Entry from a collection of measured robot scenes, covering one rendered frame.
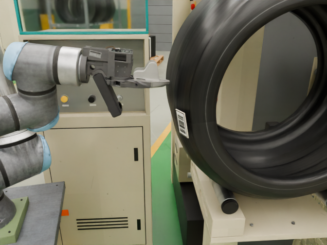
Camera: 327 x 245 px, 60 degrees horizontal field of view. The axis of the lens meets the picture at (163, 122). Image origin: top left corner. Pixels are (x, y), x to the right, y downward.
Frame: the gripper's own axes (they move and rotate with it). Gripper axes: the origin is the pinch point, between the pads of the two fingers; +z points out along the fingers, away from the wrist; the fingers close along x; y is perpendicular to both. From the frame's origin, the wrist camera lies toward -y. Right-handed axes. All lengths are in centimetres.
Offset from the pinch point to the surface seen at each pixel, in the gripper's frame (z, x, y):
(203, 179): 16.6, 7.8, -31.4
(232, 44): 11.1, -12.4, 12.2
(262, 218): 32.6, -4.2, -35.7
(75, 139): -34, 59, -45
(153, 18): 25, 977, 0
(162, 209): 19, 102, -117
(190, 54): 3.7, -9.1, 9.1
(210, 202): 16.6, -3.8, -31.5
